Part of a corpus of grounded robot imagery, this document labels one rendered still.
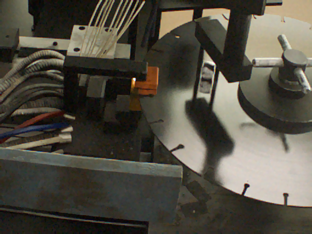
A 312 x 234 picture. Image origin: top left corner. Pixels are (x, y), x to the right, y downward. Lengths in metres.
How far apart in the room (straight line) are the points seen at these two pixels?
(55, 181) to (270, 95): 0.26
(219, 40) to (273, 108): 0.09
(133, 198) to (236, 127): 0.16
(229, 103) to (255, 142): 0.06
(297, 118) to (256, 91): 0.06
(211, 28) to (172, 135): 0.12
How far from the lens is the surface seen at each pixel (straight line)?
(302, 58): 0.71
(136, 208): 0.60
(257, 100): 0.71
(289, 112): 0.71
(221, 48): 0.68
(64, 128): 0.76
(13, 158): 0.57
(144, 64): 0.72
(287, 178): 0.65
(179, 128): 0.68
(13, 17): 1.19
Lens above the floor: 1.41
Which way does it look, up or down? 41 degrees down
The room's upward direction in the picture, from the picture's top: 6 degrees clockwise
